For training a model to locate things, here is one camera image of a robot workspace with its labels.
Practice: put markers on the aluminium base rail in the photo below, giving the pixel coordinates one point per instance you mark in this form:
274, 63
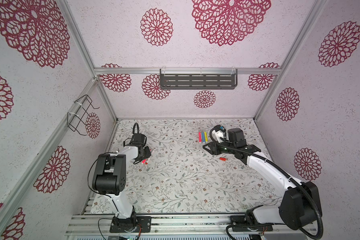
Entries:
102, 227

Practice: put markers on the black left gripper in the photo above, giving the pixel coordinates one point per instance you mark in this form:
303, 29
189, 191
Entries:
148, 153

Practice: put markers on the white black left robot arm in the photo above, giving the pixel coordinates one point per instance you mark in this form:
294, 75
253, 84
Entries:
110, 179

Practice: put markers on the black wire wall basket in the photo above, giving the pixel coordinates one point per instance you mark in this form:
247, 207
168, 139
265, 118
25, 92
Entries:
84, 121

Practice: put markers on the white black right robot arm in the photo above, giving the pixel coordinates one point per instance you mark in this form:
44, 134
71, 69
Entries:
300, 204

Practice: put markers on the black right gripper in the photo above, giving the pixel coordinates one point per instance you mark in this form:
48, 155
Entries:
211, 144

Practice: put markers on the dark grey wall shelf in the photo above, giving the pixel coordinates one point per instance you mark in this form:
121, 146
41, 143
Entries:
198, 81

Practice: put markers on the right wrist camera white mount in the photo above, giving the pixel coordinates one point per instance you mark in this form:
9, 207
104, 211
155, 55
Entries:
219, 133

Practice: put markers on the yellow highlighter pen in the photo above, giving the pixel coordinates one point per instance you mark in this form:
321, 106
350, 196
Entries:
205, 137

